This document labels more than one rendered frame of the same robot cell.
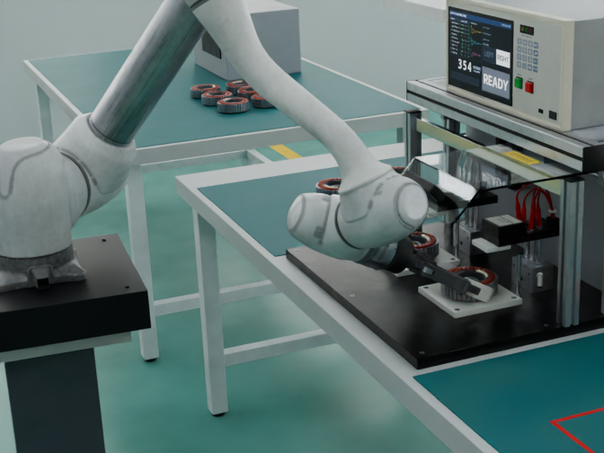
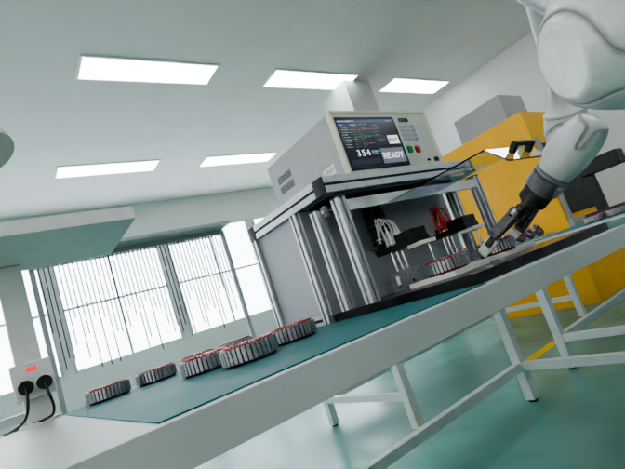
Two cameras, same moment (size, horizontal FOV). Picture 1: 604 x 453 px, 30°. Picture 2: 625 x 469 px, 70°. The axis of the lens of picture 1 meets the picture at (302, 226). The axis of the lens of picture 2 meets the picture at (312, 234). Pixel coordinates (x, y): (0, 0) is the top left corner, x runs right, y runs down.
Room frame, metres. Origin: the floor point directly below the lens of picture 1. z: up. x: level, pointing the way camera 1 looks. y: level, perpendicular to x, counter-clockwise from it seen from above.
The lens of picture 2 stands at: (2.91, 0.79, 0.81)
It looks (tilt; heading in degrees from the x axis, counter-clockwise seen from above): 9 degrees up; 253
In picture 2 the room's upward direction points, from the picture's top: 19 degrees counter-clockwise
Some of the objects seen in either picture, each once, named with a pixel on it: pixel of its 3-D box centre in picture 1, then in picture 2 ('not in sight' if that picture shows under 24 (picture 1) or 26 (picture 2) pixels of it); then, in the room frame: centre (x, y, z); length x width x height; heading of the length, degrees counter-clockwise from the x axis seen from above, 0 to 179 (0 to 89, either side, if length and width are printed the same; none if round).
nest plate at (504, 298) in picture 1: (469, 295); (498, 255); (2.07, -0.33, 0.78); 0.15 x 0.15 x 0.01; 21
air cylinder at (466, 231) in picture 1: (471, 237); (406, 278); (2.34, -0.37, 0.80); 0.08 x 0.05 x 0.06; 21
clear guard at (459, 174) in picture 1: (495, 180); (479, 172); (1.99, -0.36, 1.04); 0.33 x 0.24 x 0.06; 111
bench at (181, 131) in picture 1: (204, 171); not in sight; (4.47, 0.39, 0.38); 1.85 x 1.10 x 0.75; 21
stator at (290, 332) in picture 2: not in sight; (292, 332); (2.73, -0.23, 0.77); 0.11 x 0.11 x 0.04
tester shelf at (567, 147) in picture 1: (575, 107); (363, 200); (2.30, -0.58, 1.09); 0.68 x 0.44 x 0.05; 21
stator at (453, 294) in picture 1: (469, 283); (495, 247); (2.07, -0.33, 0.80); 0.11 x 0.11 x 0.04
